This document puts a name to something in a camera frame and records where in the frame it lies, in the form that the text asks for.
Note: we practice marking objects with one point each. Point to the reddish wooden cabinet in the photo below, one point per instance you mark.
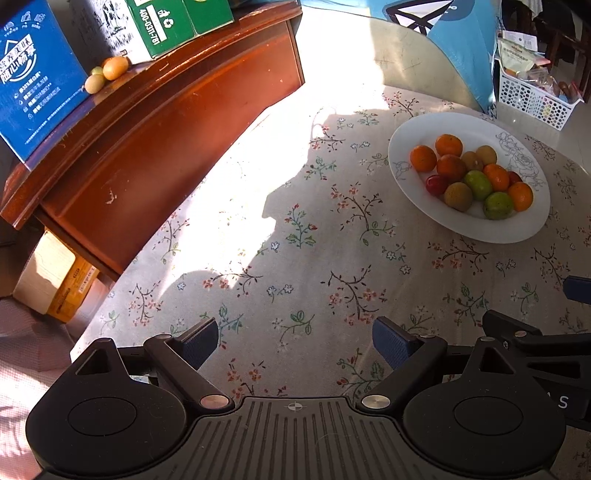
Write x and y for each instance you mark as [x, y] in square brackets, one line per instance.
[161, 147]

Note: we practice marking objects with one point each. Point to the floral tablecloth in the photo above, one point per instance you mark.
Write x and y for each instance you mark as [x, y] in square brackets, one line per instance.
[300, 277]

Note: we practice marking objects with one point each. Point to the blue cardboard box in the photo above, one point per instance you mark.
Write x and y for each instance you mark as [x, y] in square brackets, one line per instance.
[37, 78]

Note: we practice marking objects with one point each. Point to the orange-yellow oval plum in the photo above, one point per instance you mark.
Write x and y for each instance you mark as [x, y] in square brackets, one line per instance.
[115, 68]

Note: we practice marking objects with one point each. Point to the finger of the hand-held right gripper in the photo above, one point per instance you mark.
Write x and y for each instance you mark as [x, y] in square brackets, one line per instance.
[579, 288]
[512, 327]

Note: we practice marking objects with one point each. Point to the white plastic basket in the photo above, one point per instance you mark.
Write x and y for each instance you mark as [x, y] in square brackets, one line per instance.
[531, 101]

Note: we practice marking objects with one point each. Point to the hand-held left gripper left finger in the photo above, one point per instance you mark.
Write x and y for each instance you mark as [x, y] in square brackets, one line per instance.
[198, 345]

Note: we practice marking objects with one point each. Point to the white snack packet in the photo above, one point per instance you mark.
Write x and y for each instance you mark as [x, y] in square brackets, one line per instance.
[517, 53]

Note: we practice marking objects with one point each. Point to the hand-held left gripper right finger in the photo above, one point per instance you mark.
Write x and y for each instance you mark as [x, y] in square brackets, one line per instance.
[392, 344]

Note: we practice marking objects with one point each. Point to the yellow-green oval plum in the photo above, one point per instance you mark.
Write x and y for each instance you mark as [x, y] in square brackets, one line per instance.
[95, 83]

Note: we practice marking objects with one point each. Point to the white floral print plate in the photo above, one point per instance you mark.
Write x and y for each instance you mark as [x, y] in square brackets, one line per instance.
[461, 226]

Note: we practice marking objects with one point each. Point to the red plum tomato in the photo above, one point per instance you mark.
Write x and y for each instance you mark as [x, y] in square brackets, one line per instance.
[435, 184]
[515, 177]

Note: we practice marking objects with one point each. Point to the tan kiwi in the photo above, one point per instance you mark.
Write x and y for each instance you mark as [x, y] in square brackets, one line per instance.
[472, 160]
[458, 196]
[487, 154]

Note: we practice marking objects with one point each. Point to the yellow cardboard box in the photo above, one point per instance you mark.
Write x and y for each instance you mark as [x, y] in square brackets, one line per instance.
[60, 281]

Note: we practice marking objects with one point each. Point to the green and white cardboard box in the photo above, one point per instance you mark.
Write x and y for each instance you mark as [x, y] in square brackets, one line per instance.
[161, 23]

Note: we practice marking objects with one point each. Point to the pink cloth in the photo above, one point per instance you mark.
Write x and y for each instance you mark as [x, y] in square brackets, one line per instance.
[27, 360]

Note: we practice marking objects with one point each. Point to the dark wooden chair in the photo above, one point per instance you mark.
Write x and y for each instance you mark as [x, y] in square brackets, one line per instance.
[563, 27]

